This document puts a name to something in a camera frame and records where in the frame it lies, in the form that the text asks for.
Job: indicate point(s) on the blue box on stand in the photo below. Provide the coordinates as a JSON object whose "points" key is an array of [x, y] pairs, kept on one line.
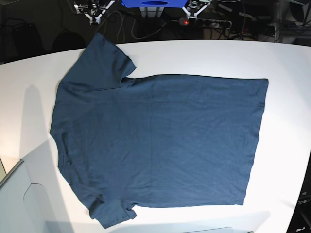
{"points": [[154, 3]]}

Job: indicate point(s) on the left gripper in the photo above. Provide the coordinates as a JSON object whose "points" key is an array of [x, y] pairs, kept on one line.
{"points": [[193, 8]]}

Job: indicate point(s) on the white power strip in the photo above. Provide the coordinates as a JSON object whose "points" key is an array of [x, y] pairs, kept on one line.
{"points": [[208, 23]]}

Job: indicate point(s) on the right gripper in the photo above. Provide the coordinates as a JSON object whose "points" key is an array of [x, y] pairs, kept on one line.
{"points": [[96, 9]]}

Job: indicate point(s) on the metal stand under box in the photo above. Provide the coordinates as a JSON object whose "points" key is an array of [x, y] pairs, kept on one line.
{"points": [[151, 12]]}

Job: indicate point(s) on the dark blue T-shirt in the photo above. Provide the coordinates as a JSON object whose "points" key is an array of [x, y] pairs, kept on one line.
{"points": [[160, 141]]}

